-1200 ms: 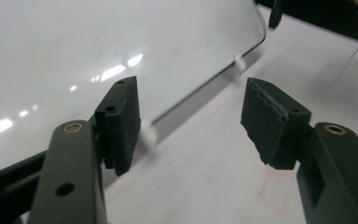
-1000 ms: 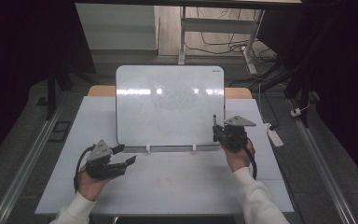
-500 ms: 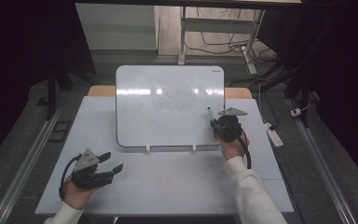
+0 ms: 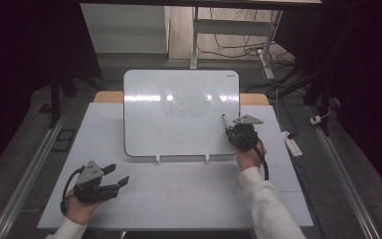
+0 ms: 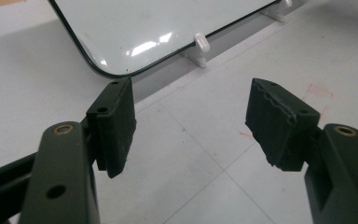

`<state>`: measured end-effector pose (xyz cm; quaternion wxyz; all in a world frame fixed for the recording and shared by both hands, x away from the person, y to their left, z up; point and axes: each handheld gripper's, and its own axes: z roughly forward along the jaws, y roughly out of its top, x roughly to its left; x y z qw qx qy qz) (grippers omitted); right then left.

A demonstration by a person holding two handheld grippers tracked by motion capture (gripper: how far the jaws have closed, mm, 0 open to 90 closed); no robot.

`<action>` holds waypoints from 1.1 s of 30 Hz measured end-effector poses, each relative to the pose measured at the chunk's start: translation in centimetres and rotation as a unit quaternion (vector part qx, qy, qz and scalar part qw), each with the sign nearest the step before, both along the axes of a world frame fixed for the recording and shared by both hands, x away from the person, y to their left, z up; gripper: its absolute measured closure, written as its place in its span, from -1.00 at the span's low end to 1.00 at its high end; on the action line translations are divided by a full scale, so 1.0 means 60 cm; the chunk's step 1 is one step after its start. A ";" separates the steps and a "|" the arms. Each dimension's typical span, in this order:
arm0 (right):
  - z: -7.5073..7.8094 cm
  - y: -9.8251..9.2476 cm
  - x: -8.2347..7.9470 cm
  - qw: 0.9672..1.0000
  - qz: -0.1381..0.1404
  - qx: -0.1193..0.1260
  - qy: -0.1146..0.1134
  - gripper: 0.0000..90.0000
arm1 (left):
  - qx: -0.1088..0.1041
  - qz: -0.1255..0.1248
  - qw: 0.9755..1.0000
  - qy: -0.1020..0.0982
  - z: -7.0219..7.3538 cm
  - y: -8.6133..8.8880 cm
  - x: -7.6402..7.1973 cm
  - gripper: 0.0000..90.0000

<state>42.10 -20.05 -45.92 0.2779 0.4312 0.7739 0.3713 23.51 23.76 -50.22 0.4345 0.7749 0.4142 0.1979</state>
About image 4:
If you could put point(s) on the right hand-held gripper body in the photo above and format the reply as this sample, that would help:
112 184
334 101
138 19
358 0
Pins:
89 189

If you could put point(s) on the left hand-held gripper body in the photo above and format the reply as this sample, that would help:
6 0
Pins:
245 134

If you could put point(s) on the black and white marker pen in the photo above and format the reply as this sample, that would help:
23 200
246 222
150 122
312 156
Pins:
225 121

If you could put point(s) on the white whiteboard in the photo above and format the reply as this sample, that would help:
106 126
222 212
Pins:
179 132

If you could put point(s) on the person's left hand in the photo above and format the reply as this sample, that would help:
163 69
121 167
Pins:
78 210

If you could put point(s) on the person's right hand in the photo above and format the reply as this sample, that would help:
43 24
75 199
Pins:
250 159

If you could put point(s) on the white whiteboard stand clip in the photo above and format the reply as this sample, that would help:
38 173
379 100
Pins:
207 158
158 159

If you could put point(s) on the white power strip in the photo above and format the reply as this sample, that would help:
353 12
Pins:
293 146

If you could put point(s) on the white table sheet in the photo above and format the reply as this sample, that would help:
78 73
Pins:
179 189

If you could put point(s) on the small white adapter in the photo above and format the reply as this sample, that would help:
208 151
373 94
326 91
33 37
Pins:
315 119

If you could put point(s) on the black metal stand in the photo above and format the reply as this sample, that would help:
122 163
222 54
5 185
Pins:
318 93
55 99

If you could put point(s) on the white cabinet panel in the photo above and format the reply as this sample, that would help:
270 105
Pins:
126 30

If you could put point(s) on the black floor frame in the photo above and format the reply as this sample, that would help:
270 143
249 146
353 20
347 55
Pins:
63 140

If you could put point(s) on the metal floor rail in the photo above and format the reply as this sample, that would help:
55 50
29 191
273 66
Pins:
344 179
26 181

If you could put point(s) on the white desk frame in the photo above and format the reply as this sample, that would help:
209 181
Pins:
232 27

